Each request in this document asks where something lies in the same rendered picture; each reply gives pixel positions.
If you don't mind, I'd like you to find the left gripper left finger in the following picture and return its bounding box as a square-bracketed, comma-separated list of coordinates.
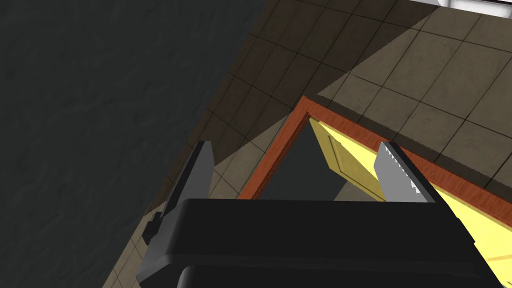
[161, 140, 216, 219]

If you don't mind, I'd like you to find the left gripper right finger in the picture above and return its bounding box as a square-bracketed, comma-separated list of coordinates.
[373, 141, 437, 203]

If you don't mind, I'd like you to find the yellow door leaf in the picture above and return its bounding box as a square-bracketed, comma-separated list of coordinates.
[308, 118, 512, 288]

